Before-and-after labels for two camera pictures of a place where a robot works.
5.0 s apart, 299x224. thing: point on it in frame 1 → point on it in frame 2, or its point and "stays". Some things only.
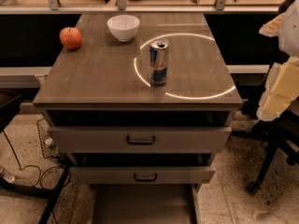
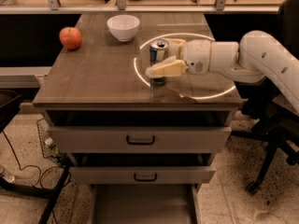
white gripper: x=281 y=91 → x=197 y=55
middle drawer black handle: x=145 y=180 stays
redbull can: x=159 y=59 stays
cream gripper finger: x=273 y=28 → x=173 y=47
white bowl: x=124 y=27 stays
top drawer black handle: x=140 y=142 stays
